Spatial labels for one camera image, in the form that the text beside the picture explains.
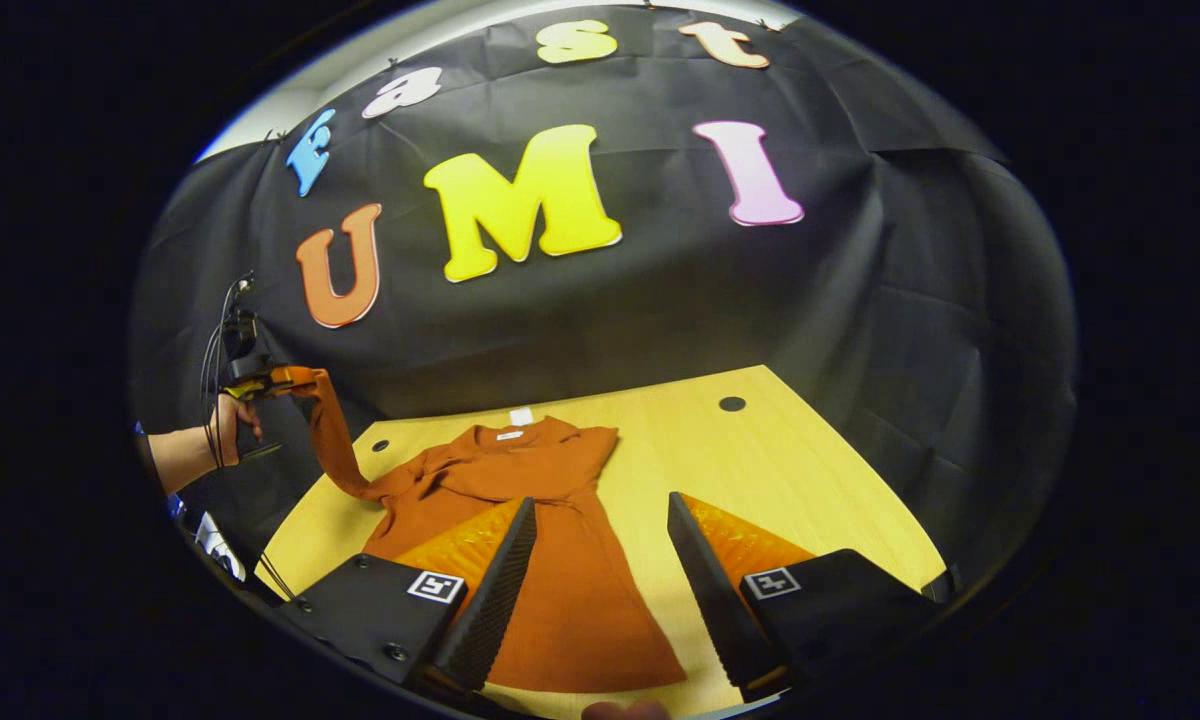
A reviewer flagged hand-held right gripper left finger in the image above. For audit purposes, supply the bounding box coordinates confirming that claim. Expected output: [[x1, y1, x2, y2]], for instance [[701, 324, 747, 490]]
[[280, 497, 539, 694]]

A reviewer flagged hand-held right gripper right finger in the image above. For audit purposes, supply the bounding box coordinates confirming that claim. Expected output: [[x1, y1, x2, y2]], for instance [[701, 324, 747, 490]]
[[667, 491, 946, 701]]

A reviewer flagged orange button-up shirt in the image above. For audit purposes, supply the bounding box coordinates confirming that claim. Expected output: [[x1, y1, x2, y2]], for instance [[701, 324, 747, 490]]
[[272, 366, 688, 693]]

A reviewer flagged person's clothing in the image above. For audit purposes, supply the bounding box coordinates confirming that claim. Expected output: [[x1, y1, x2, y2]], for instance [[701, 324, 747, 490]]
[[165, 495, 249, 583]]

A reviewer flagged small black block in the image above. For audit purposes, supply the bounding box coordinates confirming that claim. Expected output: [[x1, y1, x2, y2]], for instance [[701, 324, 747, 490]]
[[920, 563, 963, 604]]

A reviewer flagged black backdrop cloth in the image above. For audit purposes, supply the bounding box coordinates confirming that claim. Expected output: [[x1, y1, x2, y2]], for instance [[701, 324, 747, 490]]
[[130, 5, 1076, 601]]

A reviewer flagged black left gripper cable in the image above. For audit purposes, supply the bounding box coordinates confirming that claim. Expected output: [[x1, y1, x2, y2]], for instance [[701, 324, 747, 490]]
[[198, 272, 257, 471]]

